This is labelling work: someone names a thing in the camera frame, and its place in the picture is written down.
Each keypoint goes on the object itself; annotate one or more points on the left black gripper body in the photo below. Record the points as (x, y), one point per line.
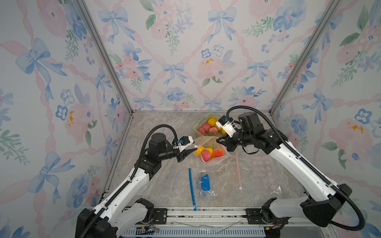
(170, 153)

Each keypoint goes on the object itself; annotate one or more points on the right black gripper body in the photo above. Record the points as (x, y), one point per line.
(242, 138)

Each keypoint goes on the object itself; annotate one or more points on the pink peach green leaf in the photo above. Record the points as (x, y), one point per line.
(213, 131)

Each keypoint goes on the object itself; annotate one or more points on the pink zipper clear bag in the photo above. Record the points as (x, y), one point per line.
(210, 142)
(254, 172)

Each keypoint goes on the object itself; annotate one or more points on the blue zipper clear bag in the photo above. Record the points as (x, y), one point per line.
(203, 186)

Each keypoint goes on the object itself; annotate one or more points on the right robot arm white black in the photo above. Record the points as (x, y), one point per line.
(324, 197)

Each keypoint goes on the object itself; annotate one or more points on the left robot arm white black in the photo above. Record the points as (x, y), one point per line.
(125, 190)

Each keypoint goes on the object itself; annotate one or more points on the light green plastic basket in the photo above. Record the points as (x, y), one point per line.
(203, 121)

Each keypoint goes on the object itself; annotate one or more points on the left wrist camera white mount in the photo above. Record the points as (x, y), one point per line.
(183, 143)

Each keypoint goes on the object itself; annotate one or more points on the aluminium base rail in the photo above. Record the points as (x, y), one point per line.
(234, 222)

